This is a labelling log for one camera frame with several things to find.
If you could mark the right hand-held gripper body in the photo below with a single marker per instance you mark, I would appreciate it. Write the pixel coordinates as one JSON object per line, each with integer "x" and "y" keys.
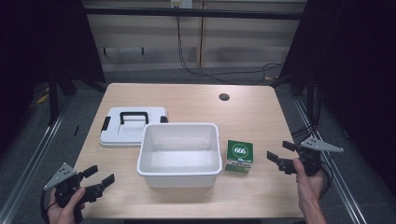
{"x": 311, "y": 152}

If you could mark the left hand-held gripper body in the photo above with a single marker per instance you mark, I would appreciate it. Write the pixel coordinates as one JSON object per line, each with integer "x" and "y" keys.
{"x": 64, "y": 183}

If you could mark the person's left hand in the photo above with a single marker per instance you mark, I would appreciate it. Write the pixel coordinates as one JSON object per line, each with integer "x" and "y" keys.
{"x": 63, "y": 211}

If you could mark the person's right hand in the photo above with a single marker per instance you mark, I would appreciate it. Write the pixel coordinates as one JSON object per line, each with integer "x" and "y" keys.
{"x": 308, "y": 186}

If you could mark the green carton box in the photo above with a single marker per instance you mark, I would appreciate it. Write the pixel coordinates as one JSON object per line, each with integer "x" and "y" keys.
{"x": 239, "y": 157}

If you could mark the white plastic storage box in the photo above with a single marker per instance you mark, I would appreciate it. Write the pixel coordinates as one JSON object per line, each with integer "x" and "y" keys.
{"x": 179, "y": 155}

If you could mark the yellow floor tape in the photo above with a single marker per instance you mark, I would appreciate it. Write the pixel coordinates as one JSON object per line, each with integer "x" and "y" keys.
{"x": 42, "y": 99}

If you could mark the black curtain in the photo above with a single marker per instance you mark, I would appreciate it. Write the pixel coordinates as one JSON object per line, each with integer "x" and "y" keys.
{"x": 358, "y": 77}
{"x": 37, "y": 46}

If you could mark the metal floor rail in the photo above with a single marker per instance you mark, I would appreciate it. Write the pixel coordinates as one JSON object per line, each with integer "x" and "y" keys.
{"x": 339, "y": 183}
{"x": 31, "y": 168}

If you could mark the black stand post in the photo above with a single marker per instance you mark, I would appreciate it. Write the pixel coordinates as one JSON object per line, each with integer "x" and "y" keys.
{"x": 53, "y": 99}

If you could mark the black horizontal frame bar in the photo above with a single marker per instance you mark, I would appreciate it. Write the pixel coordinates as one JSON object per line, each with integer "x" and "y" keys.
{"x": 193, "y": 13}

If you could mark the white wall socket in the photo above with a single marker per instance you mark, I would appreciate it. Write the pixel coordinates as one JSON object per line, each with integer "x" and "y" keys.
{"x": 181, "y": 3}

